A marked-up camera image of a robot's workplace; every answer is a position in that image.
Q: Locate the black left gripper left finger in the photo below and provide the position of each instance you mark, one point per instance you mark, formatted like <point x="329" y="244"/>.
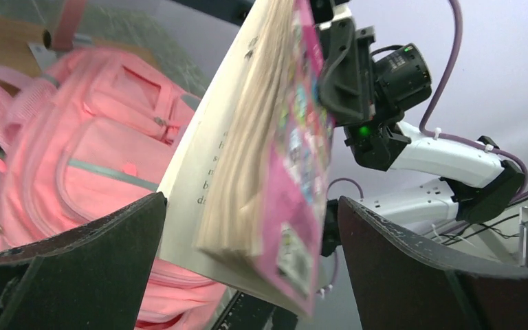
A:
<point x="91" y="277"/>

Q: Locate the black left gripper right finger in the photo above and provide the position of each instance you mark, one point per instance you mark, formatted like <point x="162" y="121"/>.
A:
<point x="402" y="280"/>

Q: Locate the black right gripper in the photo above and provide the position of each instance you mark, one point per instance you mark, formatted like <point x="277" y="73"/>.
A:
<point x="359" y="86"/>

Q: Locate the pink sticker card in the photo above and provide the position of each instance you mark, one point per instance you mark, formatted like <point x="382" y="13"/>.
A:
<point x="246" y="186"/>

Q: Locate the pink student backpack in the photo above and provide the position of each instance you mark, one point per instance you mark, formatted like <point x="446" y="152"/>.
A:
<point x="71" y="159"/>

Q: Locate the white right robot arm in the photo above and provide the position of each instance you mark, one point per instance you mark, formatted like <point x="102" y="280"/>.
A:
<point x="472" y="181"/>

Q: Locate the wooden support block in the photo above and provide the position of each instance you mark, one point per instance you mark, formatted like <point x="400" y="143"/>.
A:
<point x="15" y="53"/>

